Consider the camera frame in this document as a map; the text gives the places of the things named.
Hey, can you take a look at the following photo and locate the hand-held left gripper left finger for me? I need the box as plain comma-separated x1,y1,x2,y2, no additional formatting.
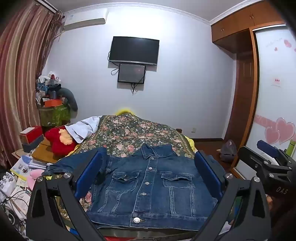
26,148,109,241

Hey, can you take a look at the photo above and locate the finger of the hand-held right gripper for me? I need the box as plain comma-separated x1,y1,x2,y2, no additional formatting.
257,140,293,166
238,146,290,176

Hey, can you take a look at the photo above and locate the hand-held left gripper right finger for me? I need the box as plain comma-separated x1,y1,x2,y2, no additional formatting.
190,150,271,241

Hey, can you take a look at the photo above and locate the blue denim jacket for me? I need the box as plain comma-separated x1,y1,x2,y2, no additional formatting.
41,143,226,232

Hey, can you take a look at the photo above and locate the grey bag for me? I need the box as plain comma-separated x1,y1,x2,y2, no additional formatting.
219,139,238,163

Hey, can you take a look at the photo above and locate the red plush toy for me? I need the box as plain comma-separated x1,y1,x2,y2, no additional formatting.
44,126,78,160

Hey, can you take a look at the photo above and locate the white shirt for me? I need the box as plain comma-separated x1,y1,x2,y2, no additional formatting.
65,116,104,143

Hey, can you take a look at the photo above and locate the wooden wardrobe with white door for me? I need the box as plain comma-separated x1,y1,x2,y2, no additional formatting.
231,24,296,180

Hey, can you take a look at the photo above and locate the brown wooden door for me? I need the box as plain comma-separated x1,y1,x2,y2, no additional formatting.
223,49,255,142

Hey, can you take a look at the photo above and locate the floral bed blanket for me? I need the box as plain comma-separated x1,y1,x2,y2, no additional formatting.
54,113,199,232

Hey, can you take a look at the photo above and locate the dark blue box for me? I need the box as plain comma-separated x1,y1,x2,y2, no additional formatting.
22,134,45,153

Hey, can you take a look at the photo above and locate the pile of booklets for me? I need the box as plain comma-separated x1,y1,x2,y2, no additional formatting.
10,154,48,181

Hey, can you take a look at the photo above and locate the green cloth-covered table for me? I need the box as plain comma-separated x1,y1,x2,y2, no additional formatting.
38,105,71,127

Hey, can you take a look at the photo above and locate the yellow cloth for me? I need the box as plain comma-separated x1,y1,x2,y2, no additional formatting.
114,107,137,116

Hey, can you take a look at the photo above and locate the red box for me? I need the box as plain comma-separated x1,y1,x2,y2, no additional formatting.
20,126,43,144

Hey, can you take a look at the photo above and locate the grey neck pillow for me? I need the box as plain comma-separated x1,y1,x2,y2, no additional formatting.
58,88,78,112

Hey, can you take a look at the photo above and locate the orange box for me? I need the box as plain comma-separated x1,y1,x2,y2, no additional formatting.
44,99,63,108

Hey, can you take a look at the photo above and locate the pile of household clutter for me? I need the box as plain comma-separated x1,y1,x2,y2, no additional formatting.
35,71,63,107

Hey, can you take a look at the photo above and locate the striped brown curtain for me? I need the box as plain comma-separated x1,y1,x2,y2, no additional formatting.
0,2,65,167

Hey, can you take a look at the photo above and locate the wooden overhead cabinet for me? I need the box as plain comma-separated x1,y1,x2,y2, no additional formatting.
210,0,287,54

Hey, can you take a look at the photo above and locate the white air conditioner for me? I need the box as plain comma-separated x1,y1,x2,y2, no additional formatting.
63,8,109,30

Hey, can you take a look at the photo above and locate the small black wall monitor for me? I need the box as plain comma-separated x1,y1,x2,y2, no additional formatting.
117,63,146,84

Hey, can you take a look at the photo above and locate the black wall television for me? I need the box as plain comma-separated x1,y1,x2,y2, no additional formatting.
109,36,160,66

